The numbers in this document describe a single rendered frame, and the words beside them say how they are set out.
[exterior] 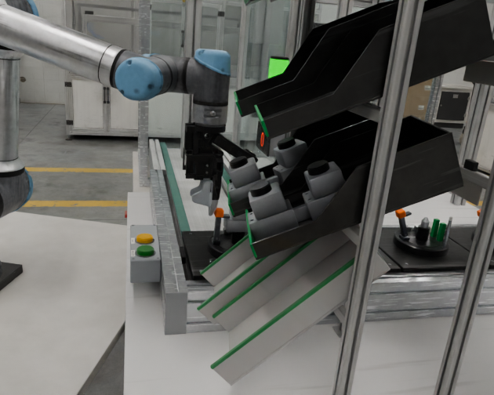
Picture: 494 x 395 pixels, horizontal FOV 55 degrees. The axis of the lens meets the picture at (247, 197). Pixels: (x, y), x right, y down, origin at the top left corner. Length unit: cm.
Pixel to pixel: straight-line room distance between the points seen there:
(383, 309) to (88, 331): 66
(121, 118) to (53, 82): 302
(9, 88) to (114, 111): 523
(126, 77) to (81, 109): 555
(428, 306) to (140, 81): 82
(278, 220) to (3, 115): 77
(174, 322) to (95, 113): 553
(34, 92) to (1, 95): 811
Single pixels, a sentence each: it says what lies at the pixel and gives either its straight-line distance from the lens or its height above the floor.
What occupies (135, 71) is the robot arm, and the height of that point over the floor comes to 139.
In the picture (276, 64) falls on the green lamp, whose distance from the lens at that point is 124.
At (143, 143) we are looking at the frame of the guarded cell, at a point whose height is 104.
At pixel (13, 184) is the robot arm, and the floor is 108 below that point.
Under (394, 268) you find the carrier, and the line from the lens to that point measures 119.
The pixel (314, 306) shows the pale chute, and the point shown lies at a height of 112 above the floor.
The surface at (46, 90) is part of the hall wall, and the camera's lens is 929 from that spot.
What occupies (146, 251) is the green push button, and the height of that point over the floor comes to 97.
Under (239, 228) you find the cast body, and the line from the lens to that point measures 111.
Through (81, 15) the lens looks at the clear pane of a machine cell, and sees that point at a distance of 635.
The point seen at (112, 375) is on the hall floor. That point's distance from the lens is 231.
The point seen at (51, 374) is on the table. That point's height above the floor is 86.
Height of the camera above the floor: 146
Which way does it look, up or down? 19 degrees down
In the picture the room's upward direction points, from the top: 5 degrees clockwise
